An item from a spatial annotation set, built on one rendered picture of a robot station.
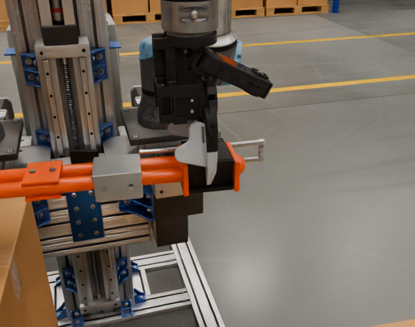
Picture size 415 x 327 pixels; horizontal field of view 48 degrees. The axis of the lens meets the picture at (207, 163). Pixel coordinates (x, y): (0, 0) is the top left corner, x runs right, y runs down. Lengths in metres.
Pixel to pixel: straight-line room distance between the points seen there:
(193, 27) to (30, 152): 0.90
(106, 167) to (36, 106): 0.74
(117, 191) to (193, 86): 0.19
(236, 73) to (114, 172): 0.22
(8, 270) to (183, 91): 0.38
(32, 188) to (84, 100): 0.65
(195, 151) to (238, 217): 2.07
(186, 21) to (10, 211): 0.49
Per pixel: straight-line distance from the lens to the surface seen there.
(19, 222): 0.87
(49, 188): 0.68
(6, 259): 0.79
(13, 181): 0.73
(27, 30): 1.35
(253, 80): 0.65
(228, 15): 1.16
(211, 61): 0.63
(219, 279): 2.29
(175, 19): 0.60
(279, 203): 2.85
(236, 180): 0.68
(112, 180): 0.67
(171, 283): 1.96
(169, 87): 0.62
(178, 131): 0.73
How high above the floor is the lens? 1.54
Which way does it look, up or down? 28 degrees down
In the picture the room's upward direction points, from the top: straight up
